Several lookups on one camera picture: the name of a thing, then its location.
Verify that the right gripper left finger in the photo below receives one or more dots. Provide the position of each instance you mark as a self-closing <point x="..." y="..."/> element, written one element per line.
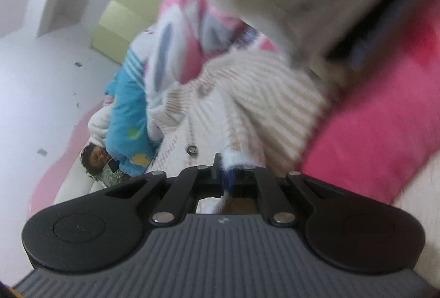
<point x="191" y="185"/>

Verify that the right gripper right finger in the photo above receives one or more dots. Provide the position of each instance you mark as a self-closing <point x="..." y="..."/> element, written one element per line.
<point x="260" y="183"/>

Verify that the dark patterned pillow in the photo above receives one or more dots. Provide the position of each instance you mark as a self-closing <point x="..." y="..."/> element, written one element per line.
<point x="111" y="175"/>

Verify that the pink rabbit quilt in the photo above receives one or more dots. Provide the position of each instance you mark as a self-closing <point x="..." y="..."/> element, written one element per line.
<point x="186" y="34"/>

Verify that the pink floral bed sheet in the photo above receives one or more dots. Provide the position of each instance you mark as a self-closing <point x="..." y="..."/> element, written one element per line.
<point x="384" y="131"/>

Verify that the cream yellow wardrobe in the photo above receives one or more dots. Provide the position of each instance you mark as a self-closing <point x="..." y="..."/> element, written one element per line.
<point x="120" y="23"/>

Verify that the blue cartoon quilt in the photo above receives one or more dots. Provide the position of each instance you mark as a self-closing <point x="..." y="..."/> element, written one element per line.
<point x="127" y="140"/>

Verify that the pink white headboard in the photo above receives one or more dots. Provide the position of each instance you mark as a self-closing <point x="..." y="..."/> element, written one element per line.
<point x="49" y="185"/>

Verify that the sleeping person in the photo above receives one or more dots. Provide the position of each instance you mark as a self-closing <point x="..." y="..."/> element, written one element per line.
<point x="94" y="158"/>

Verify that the beige checkered knit coat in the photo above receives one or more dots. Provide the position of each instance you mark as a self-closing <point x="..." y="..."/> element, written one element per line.
<point x="247" y="106"/>

